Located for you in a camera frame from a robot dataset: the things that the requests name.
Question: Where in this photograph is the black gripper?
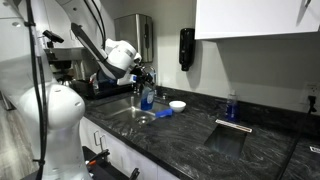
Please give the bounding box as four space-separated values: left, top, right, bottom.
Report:
132 65 156 88

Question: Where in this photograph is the clear blue dish soap bottle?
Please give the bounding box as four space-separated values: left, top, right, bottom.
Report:
140 66 157 112

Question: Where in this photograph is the metal sink drain strainer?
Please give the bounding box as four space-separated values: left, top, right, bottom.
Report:
135 115 153 125

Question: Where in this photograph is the stainless steel sink basin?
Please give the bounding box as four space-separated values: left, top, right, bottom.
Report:
87 93 171 127

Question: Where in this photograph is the small blue soap bottle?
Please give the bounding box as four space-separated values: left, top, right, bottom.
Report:
224 89 239 123

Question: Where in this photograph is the blue sponge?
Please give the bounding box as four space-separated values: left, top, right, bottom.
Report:
154 108 174 119

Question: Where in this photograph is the white ceramic bowl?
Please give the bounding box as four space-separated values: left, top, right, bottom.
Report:
168 100 187 113

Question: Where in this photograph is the steel paper towel dispenser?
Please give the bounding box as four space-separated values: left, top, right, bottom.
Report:
114 13 154 64

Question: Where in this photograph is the steel coffee machine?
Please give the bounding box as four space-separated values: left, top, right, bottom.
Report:
44 46 98 88

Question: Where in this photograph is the black power plug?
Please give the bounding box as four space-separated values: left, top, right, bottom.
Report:
307 95 318 114

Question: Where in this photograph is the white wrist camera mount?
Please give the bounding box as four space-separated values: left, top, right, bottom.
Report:
116 73 138 86

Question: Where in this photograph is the black wall soap dispenser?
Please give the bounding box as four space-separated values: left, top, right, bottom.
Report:
178 27 196 72

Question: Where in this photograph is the white cabinet door handle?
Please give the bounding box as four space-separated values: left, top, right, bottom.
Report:
93 130 101 147
99 133 108 151

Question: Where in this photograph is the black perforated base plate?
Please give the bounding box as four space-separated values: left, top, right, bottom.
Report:
82 146 134 180

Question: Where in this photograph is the black camera on stand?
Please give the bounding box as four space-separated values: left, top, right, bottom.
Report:
42 29 65 49

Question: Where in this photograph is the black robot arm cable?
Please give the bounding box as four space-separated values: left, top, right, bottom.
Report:
24 0 49 180

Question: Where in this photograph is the white wall cabinet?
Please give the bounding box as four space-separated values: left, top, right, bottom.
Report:
194 0 320 41

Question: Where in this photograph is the white wall outlet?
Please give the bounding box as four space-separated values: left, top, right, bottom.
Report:
301 82 320 105

